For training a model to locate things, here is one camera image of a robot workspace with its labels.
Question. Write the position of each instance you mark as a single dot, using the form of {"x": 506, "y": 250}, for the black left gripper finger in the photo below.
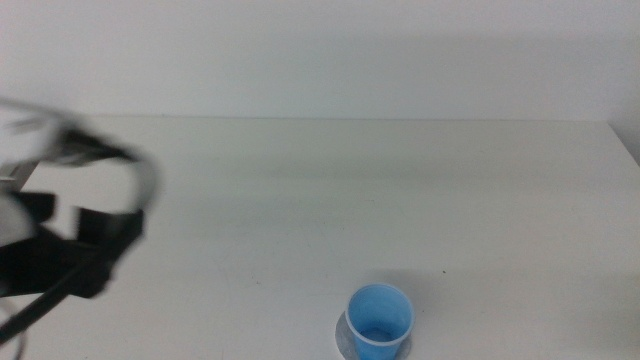
{"x": 36, "y": 206}
{"x": 110, "y": 227}

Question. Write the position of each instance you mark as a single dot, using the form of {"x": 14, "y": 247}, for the blue plastic cup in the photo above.
{"x": 379, "y": 320}

